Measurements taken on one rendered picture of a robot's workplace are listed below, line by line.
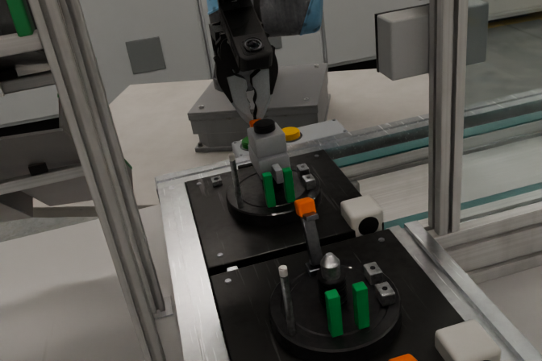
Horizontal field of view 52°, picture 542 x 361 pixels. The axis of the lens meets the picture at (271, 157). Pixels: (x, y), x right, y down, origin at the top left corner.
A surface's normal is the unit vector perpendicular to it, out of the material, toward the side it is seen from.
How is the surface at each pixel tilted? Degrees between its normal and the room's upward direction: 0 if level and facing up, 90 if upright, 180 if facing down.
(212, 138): 90
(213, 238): 0
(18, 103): 90
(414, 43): 90
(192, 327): 0
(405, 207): 0
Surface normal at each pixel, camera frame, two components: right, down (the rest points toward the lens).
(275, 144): 0.28, 0.41
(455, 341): -0.12, -0.88
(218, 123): -0.16, 0.47
